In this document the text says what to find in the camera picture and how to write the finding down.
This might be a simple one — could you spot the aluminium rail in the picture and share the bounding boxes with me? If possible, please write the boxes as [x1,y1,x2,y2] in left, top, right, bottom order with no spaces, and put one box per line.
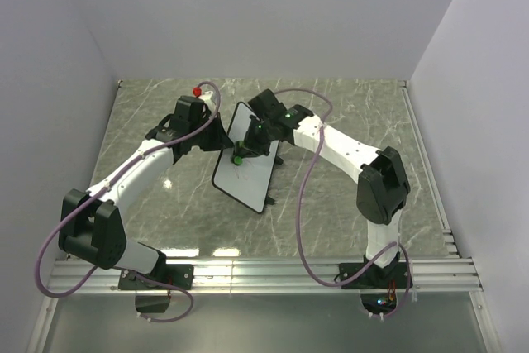
[398,80,461,258]
[48,258,483,295]

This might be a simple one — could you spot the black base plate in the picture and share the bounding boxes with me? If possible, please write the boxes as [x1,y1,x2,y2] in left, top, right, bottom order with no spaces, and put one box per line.
[330,261,414,290]
[118,264,194,291]

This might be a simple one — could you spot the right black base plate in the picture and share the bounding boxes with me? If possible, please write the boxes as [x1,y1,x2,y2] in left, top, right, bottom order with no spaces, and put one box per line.
[330,261,414,290]

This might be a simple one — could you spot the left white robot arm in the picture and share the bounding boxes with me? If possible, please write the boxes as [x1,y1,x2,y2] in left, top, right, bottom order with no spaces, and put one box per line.
[58,110,232,289]

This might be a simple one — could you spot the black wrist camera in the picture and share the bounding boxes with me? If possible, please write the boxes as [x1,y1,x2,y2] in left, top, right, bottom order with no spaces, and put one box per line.
[172,96,205,125]
[248,89,286,120]

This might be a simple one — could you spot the white board black frame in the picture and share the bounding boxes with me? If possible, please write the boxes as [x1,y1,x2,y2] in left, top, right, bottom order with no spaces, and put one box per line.
[212,102,279,213]

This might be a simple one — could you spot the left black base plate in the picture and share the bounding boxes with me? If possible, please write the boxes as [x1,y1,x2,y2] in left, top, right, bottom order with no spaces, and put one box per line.
[118,264,194,291]

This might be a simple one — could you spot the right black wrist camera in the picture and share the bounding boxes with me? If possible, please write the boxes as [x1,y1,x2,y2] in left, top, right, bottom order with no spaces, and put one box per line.
[248,89,286,120]

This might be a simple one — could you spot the aluminium front rail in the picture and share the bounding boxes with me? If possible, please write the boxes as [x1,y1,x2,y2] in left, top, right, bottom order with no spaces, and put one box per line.
[48,258,483,295]

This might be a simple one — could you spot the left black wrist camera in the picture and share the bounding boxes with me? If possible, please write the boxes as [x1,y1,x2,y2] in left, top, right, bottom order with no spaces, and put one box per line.
[172,96,205,125]

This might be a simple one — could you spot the aluminium right side rail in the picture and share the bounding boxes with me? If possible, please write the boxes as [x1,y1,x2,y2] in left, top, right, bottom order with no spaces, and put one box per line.
[398,80,461,258]

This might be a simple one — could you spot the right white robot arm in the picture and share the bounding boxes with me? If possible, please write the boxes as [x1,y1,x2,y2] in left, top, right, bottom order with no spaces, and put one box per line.
[231,105,411,287]

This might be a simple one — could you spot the green whiteboard eraser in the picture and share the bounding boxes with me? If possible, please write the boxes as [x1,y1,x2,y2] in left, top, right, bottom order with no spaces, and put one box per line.
[231,141,245,166]

